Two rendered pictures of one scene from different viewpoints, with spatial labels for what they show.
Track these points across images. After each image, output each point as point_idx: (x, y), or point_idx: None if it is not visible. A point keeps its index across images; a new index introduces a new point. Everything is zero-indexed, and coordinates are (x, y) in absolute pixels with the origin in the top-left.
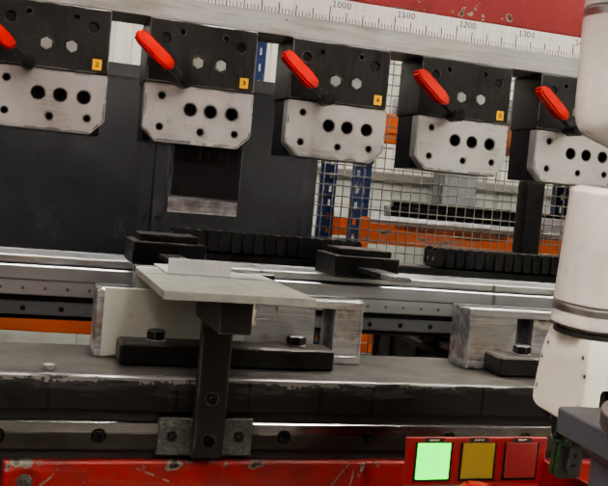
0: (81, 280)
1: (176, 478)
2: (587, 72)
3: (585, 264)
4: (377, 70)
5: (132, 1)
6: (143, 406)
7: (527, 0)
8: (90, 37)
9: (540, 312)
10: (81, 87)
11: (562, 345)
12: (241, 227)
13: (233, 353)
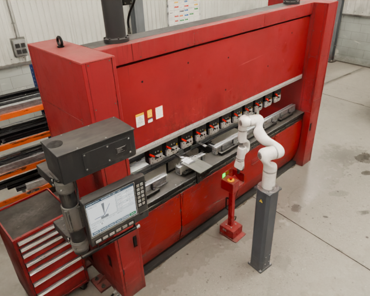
0: (162, 160)
1: (195, 186)
2: (239, 137)
3: (241, 155)
4: (204, 126)
5: (179, 134)
6: (191, 181)
7: (219, 107)
8: (175, 141)
9: (223, 144)
10: (175, 147)
11: (238, 162)
12: None
13: None
